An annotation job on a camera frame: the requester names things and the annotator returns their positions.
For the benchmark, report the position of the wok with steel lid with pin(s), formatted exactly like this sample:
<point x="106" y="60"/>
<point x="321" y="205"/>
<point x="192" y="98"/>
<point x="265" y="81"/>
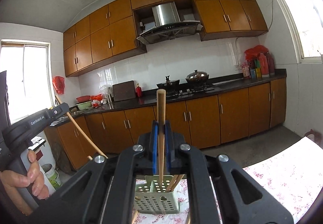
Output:
<point x="197" y="77"/>

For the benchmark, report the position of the wide sliding window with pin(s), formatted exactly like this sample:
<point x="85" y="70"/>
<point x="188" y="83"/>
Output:
<point x="30" y="77"/>

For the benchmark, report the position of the black kitchen countertop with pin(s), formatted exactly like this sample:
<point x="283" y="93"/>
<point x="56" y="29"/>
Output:
<point x="239" y="82"/>

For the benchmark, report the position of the tall white barrel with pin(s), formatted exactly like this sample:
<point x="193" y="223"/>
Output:
<point x="44" y="151"/>

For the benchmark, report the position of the dark red thermos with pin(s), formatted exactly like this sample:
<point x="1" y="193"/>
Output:
<point x="271" y="64"/>

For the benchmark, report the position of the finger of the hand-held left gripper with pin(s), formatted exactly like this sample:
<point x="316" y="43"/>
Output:
<point x="59" y="110"/>

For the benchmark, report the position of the red plastic basin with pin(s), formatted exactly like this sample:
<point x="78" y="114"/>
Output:
<point x="83" y="98"/>

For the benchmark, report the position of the green plastic basin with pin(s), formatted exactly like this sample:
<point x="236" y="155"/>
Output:
<point x="84" y="105"/>

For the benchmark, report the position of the wooden chair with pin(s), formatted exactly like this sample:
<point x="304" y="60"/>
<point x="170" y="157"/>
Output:
<point x="313" y="135"/>

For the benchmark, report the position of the black wok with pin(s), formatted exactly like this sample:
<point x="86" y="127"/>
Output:
<point x="167" y="85"/>

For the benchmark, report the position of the small red plastic bag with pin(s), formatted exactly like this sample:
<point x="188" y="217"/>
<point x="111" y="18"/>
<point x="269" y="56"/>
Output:
<point x="96" y="98"/>

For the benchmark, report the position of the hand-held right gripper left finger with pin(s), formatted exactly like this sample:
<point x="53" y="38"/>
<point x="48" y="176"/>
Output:
<point x="155" y="148"/>

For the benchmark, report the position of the person's left forearm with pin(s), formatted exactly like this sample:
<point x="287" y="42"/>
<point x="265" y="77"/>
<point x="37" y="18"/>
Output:
<point x="19" y="202"/>

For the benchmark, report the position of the white paint bucket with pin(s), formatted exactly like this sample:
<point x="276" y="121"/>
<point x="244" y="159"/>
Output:
<point x="53" y="177"/>

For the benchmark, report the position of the steel range hood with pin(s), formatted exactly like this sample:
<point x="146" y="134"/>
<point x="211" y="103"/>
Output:
<point x="167" y="22"/>

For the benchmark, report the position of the wooden wall cabinets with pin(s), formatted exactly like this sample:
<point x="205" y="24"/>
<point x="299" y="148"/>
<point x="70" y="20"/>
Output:
<point x="121" y="30"/>

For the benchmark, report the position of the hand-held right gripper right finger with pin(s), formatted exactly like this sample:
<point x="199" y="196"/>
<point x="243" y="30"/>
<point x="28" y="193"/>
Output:
<point x="168" y="145"/>

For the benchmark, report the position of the black gas stove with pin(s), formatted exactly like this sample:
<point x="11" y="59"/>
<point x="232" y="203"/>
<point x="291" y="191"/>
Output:
<point x="191" y="90"/>

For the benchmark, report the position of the dark wooden cutting board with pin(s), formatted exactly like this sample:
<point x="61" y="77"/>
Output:
<point x="124" y="91"/>

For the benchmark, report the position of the dark sack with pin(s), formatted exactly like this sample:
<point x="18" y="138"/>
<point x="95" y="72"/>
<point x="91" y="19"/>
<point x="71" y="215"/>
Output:
<point x="61" y="161"/>

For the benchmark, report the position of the red bottle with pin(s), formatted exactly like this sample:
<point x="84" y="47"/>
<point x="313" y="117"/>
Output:
<point x="138" y="91"/>

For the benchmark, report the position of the hanging red plastic bag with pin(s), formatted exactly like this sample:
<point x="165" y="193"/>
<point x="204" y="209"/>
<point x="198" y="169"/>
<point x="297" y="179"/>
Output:
<point x="58" y="85"/>

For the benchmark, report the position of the pink floral tablecloth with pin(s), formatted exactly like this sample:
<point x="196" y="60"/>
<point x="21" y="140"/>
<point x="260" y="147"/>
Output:
<point x="282" y="176"/>

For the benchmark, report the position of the wooden chopstick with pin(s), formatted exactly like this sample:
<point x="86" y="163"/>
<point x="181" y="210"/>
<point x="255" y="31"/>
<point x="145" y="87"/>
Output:
<point x="161" y="125"/>
<point x="135" y="215"/>
<point x="172" y="183"/>
<point x="80" y="130"/>
<point x="178" y="180"/>

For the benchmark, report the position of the pink label bottle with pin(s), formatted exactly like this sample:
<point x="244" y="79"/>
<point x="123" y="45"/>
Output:
<point x="245" y="70"/>

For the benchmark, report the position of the person's left hand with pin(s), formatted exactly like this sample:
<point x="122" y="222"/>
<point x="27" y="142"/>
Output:
<point x="34" y="178"/>

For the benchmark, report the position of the white plastic bag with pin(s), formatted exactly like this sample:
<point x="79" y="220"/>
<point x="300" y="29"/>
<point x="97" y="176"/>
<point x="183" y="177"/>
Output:
<point x="104" y="89"/>

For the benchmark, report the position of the green plastic utensil holder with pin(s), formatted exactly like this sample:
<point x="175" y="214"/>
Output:
<point x="156" y="198"/>

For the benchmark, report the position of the large red plastic bag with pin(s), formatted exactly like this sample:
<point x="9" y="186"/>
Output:
<point x="254" y="52"/>

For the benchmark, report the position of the wooden base cabinets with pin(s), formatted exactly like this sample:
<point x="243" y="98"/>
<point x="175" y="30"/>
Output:
<point x="201" y="118"/>

